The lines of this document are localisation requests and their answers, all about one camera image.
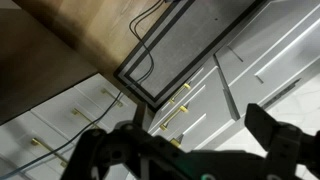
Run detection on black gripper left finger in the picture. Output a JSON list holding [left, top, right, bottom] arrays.
[[59, 103, 188, 180]]

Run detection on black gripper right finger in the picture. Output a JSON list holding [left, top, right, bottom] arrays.
[[244, 103, 320, 180]]

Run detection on white drawer cabinet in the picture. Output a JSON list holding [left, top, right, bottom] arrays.
[[0, 0, 167, 179], [0, 73, 153, 180]]

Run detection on white kitchen base cabinet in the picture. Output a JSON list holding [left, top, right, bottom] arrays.
[[146, 0, 320, 153]]

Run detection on grey floor mat black border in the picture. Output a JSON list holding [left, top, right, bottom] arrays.
[[113, 0, 268, 113]]

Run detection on gold bar cabinet handle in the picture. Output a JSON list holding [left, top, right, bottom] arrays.
[[100, 87, 124, 108], [31, 137, 69, 168], [168, 82, 192, 105], [71, 108, 100, 130], [159, 105, 190, 132], [169, 138, 182, 149]]

